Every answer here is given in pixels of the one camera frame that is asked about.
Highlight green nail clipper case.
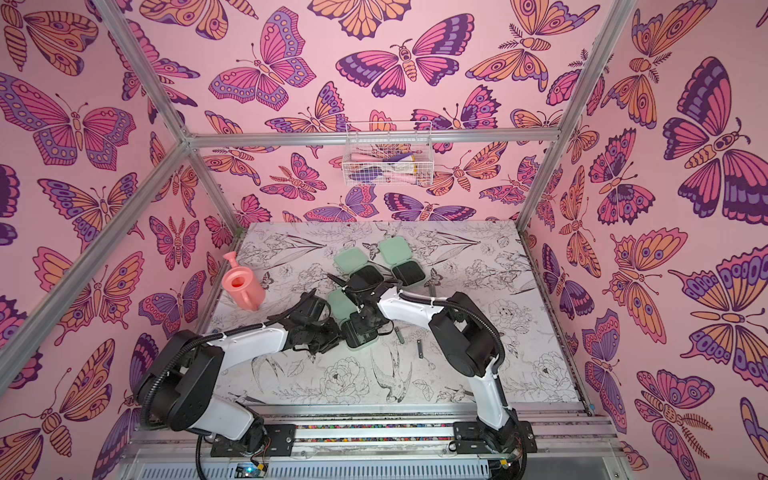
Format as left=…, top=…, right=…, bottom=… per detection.
left=327, top=289, right=379, bottom=351

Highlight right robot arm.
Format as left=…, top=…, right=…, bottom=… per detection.
left=328, top=274, right=511, bottom=431

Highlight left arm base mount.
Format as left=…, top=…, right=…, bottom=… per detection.
left=211, top=424, right=297, bottom=458

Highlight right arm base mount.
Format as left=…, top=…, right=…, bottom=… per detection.
left=449, top=419, right=538, bottom=456

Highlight back left green case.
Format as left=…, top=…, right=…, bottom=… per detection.
left=333, top=247, right=384, bottom=291

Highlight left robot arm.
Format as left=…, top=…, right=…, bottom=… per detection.
left=133, top=290, right=341, bottom=452

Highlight back right green case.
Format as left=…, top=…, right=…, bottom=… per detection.
left=378, top=236, right=427, bottom=287

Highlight green circuit board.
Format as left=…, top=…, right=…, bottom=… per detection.
left=234, top=462, right=267, bottom=479

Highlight pink watering can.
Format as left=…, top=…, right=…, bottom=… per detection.
left=221, top=252, right=266, bottom=311

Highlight white wire wall basket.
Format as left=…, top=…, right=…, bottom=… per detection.
left=339, top=120, right=435, bottom=187

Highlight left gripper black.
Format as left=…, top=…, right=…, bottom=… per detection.
left=305, top=317, right=349, bottom=355

